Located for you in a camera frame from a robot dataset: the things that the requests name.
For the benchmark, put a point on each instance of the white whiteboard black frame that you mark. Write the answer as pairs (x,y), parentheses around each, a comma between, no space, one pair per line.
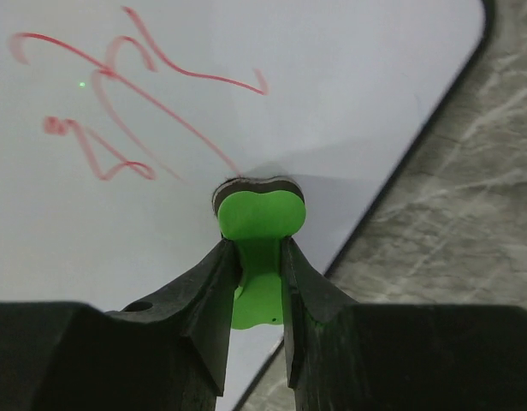
(120,119)

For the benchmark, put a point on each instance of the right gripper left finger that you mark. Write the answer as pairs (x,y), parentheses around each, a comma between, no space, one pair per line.
(165,351)

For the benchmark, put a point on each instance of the green whiteboard eraser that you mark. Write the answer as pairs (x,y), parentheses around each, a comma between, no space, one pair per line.
(256,215)

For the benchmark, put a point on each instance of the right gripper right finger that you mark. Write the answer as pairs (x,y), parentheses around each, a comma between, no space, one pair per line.
(342,354)

